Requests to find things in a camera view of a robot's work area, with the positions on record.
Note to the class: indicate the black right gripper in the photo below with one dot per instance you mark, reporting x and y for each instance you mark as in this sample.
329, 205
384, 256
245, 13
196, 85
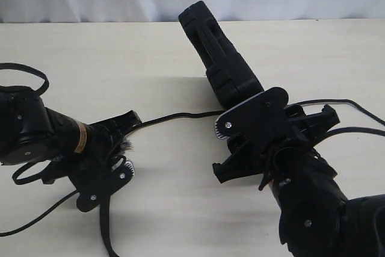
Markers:
270, 156

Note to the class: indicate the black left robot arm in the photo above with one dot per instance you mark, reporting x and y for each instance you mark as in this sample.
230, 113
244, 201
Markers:
33, 133

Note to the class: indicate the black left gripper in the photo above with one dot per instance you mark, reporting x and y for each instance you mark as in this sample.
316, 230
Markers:
105, 140

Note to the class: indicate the black plastic carrying case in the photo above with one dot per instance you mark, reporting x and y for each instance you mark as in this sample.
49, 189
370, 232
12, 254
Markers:
229, 75

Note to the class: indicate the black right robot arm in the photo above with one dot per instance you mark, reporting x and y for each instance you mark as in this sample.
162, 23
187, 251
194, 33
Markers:
316, 218

